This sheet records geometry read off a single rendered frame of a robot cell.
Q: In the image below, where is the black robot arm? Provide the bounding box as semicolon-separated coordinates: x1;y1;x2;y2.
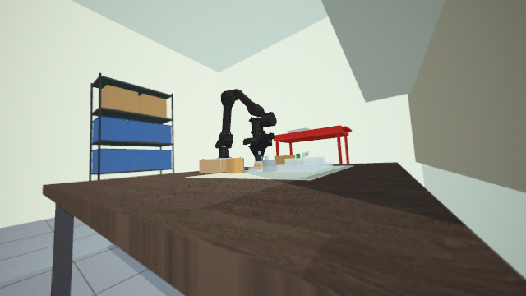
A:
215;89;277;158

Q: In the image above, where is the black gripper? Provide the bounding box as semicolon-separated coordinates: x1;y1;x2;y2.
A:
243;128;272;158

